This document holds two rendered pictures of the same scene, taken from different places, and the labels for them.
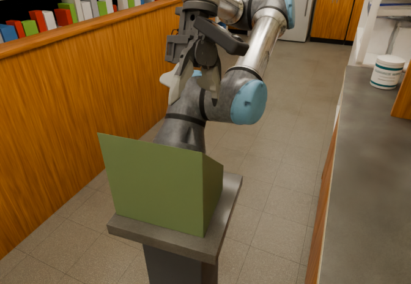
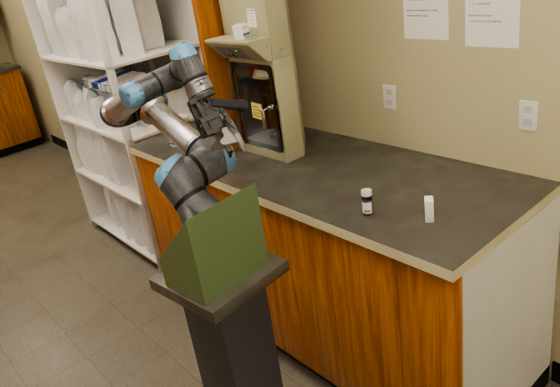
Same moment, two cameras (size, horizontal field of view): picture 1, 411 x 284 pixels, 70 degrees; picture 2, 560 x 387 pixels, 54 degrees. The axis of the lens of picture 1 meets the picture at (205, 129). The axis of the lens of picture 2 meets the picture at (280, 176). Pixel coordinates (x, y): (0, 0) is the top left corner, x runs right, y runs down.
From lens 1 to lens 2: 1.34 m
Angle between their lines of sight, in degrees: 55
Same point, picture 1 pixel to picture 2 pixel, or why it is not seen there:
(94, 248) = not seen: outside the picture
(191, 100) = (193, 174)
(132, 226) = (228, 297)
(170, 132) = (205, 202)
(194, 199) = (257, 228)
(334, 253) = (318, 214)
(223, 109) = (220, 164)
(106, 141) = (193, 223)
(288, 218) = not seen: hidden behind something
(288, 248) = not seen: hidden behind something
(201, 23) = (217, 101)
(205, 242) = (272, 262)
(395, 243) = (327, 193)
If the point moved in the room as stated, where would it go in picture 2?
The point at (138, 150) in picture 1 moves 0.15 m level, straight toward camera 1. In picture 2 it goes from (217, 213) to (270, 210)
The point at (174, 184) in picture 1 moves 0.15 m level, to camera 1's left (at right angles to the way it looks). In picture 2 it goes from (244, 225) to (219, 252)
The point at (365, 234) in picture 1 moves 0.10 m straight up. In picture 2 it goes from (314, 200) to (312, 177)
